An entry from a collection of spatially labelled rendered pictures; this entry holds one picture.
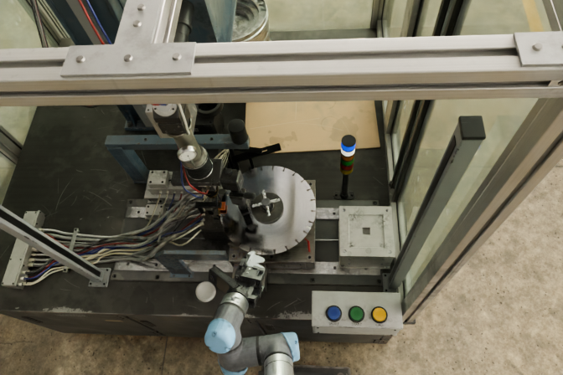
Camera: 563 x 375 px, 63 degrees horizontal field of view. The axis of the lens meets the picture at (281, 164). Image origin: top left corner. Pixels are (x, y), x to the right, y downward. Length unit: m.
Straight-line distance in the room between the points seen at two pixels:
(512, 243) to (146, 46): 2.40
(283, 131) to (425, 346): 1.24
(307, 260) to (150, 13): 1.21
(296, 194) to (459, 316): 1.23
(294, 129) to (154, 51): 1.50
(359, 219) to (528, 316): 1.25
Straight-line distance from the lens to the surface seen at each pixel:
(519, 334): 2.59
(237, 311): 1.28
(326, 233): 1.75
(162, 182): 1.78
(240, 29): 1.95
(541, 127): 0.60
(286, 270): 1.70
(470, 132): 0.79
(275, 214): 1.56
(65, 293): 1.94
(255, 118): 2.01
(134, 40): 0.52
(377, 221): 1.62
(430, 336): 2.47
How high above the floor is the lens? 2.39
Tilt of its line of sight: 61 degrees down
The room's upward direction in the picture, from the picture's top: 10 degrees counter-clockwise
